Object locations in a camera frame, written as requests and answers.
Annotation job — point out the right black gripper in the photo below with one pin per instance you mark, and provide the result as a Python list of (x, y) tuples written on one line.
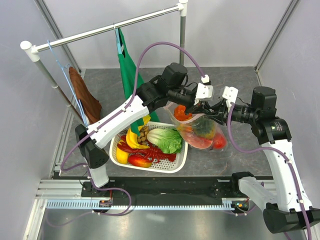
[(225, 111)]

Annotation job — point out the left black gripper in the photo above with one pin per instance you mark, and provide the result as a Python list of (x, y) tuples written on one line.
[(203, 106)]

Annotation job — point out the orange toy pumpkin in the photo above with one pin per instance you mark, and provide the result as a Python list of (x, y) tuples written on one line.
[(180, 114)]

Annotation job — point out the clear pink zip top bag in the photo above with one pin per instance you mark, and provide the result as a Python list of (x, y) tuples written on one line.
[(185, 127)]

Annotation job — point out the toy watermelon slice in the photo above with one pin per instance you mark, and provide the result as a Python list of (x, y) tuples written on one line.
[(198, 142)]

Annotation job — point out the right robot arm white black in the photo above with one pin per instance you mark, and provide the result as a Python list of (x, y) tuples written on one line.
[(290, 209)]

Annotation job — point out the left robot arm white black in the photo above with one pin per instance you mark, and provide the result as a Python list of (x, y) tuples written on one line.
[(150, 96)]

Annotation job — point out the green toy lettuce leaf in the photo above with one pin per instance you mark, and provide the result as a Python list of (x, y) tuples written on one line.
[(168, 140)]

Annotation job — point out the white perforated plastic basket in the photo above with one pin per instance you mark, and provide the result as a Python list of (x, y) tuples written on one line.
[(164, 166)]

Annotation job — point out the brown toy nut cluster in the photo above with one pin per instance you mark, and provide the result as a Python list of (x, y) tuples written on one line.
[(142, 138)]

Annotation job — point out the red toy lobster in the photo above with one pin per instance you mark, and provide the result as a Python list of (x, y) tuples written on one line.
[(149, 154)]

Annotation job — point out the yellow toy bananas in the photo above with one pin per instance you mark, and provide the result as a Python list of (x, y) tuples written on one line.
[(131, 136)]

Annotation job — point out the red yellow toy mango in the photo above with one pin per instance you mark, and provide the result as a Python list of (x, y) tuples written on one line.
[(138, 160)]

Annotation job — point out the green shirt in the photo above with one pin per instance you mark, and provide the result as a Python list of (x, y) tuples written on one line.
[(128, 70)]

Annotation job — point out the yellow toy lemon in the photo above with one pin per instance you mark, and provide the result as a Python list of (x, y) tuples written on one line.
[(122, 156)]

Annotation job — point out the blue hanger with shirt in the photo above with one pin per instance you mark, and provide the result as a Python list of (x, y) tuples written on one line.
[(119, 42)]

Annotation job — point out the brown cloth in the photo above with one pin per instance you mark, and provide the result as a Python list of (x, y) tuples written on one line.
[(91, 106)]

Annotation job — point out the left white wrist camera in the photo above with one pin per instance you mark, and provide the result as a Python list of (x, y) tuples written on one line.
[(204, 91)]

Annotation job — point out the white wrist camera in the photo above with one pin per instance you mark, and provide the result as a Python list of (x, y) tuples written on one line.
[(230, 95), (204, 91)]

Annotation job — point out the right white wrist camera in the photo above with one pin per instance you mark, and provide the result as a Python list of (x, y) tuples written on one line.
[(230, 95)]

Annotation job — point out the white slotted cable duct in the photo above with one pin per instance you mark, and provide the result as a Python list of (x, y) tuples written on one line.
[(87, 204)]

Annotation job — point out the light blue wire hanger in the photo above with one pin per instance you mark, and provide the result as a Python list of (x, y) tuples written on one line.
[(71, 87)]

